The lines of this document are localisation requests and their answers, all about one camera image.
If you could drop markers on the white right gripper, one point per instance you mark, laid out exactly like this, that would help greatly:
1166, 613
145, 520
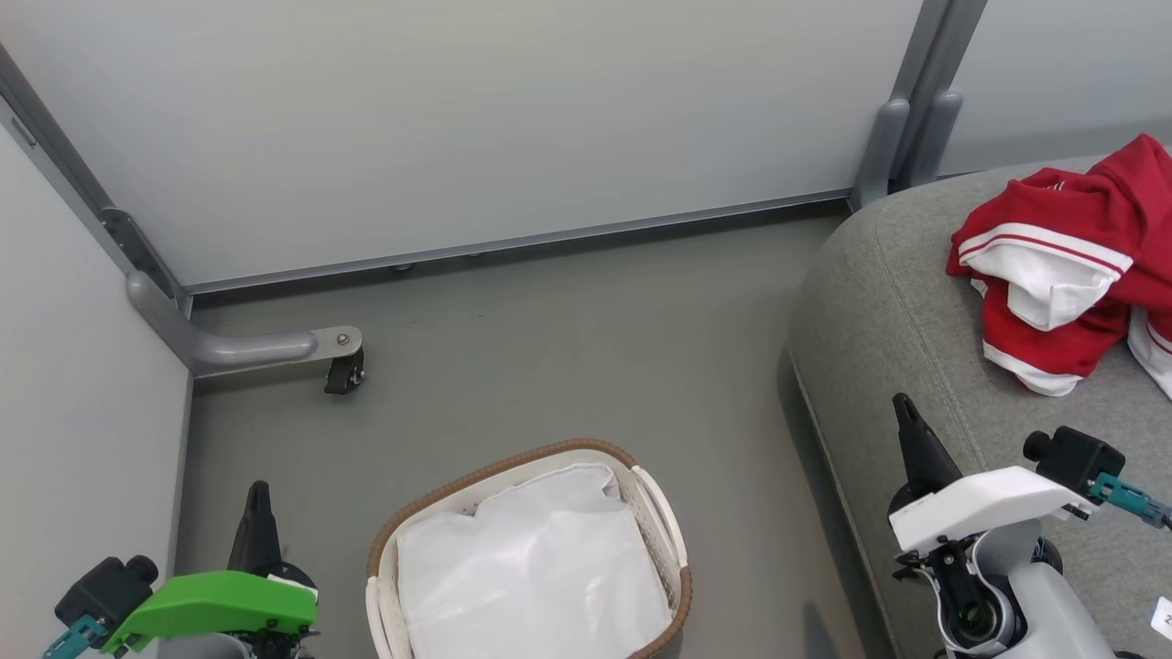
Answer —
989, 503

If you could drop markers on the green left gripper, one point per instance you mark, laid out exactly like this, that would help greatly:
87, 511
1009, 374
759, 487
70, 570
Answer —
220, 599

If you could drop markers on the red and white jersey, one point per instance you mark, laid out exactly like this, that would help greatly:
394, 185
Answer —
1080, 210

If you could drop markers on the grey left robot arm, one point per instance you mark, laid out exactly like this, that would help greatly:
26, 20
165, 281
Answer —
201, 648

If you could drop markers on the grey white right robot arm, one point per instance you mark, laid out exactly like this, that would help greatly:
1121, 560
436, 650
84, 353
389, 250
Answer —
1053, 604

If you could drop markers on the grey fabric sofa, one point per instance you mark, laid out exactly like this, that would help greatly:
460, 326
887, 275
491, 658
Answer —
879, 302

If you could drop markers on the black caster wheel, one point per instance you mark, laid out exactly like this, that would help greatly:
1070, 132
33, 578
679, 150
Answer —
344, 373

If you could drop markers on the grey partition foot with plate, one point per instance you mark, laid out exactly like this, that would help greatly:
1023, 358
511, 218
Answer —
247, 350

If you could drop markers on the white laundry basket brown rim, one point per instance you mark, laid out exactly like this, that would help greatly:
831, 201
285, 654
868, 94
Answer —
655, 513

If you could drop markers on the white basket liner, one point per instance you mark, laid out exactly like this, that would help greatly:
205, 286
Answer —
531, 567

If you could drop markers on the white paper label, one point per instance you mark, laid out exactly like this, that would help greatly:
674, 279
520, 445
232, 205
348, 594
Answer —
1164, 620

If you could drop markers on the grey rounded partition foot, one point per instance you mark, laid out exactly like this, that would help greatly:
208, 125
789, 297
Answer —
936, 137
881, 151

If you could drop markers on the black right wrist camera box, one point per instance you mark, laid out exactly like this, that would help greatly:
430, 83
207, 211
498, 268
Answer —
1076, 458

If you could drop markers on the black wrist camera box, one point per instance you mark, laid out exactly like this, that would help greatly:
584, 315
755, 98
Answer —
1076, 458
103, 590

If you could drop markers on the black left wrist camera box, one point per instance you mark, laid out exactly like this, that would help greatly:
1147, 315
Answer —
103, 590

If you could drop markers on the teal left camera connector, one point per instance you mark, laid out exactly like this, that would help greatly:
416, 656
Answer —
73, 636

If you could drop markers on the teal camera connector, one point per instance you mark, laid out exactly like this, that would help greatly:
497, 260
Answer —
1131, 501
73, 636

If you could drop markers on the teal right camera connector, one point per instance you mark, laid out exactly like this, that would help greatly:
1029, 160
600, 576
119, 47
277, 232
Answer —
1131, 501

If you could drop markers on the dark frame hinge bracket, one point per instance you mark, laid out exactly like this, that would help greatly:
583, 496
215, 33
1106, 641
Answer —
137, 247

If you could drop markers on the grey partition upright frame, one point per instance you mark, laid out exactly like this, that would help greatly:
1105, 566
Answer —
934, 64

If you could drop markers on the aluminium partition base rail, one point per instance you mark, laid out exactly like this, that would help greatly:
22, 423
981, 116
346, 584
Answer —
513, 243

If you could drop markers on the grey partition corner frame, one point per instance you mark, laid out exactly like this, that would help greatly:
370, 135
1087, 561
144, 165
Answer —
64, 151

